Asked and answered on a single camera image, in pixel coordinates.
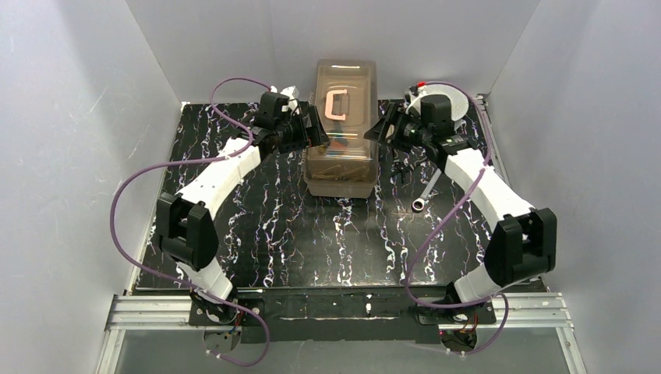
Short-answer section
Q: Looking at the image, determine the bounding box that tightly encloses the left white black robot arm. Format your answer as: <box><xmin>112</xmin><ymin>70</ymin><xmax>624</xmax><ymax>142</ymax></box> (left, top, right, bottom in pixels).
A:
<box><xmin>153</xmin><ymin>86</ymin><xmax>330</xmax><ymax>305</ymax></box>

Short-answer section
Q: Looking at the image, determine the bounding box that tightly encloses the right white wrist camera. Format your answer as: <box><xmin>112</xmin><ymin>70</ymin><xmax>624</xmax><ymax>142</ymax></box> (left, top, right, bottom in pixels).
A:
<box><xmin>405</xmin><ymin>81</ymin><xmax>426</xmax><ymax>113</ymax></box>

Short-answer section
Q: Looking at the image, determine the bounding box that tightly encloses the black wire stripper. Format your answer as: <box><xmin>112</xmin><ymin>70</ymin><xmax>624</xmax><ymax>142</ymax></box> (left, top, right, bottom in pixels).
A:
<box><xmin>390</xmin><ymin>153</ymin><xmax>425</xmax><ymax>184</ymax></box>

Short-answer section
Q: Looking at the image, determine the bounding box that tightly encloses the silver wrench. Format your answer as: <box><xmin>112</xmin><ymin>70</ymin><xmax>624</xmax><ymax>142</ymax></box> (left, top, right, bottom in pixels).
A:
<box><xmin>411</xmin><ymin>169</ymin><xmax>443</xmax><ymax>213</ymax></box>

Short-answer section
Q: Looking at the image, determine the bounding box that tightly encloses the white filament spool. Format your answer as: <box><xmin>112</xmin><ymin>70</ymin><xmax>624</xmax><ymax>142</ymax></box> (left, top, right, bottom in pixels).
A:
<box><xmin>405</xmin><ymin>81</ymin><xmax>469</xmax><ymax>122</ymax></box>

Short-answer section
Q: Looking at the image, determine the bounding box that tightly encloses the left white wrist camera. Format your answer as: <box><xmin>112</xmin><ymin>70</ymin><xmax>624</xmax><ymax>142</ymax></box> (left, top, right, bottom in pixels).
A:
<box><xmin>270</xmin><ymin>86</ymin><xmax>300</xmax><ymax>114</ymax></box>

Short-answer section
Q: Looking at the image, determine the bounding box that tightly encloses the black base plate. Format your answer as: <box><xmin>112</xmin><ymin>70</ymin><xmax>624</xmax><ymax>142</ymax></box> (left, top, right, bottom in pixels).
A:
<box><xmin>189</xmin><ymin>286</ymin><xmax>497</xmax><ymax>344</ymax></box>

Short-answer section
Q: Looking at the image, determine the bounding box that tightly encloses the translucent brown beige tool box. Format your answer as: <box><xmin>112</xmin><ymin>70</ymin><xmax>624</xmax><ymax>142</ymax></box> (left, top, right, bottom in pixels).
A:
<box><xmin>303</xmin><ymin>59</ymin><xmax>378</xmax><ymax>199</ymax></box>

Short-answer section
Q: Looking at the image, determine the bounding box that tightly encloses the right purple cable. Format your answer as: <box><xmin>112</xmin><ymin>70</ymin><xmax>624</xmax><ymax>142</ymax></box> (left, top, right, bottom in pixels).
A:
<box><xmin>403</xmin><ymin>80</ymin><xmax>511</xmax><ymax>357</ymax></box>

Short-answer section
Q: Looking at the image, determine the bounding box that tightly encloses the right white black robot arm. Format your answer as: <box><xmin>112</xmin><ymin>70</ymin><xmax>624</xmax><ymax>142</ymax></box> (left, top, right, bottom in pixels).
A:
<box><xmin>364</xmin><ymin>95</ymin><xmax>557</xmax><ymax>310</ymax></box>

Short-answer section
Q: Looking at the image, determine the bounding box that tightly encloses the black marbled table mat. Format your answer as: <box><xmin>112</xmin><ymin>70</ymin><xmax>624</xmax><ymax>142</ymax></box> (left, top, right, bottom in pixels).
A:
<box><xmin>133</xmin><ymin>97</ymin><xmax>532</xmax><ymax>291</ymax></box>

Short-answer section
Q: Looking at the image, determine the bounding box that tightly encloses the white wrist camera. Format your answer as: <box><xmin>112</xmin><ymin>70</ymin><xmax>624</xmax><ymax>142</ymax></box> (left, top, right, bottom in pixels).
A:
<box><xmin>270</xmin><ymin>86</ymin><xmax>300</xmax><ymax>114</ymax></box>
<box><xmin>405</xmin><ymin>81</ymin><xmax>426</xmax><ymax>113</ymax></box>

